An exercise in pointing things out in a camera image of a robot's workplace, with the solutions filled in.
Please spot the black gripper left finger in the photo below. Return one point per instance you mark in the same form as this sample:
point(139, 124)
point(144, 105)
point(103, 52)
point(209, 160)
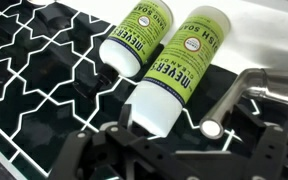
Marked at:
point(84, 153)

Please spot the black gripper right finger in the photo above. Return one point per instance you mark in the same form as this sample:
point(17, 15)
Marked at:
point(269, 158)

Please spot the stainless steel faucet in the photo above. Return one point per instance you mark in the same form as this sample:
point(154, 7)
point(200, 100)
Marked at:
point(254, 83)

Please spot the green hand soap bottle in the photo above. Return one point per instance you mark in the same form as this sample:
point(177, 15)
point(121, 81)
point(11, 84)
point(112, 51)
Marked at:
point(129, 46)

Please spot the green dish soap bottle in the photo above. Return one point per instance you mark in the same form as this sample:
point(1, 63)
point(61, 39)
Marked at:
point(158, 99)

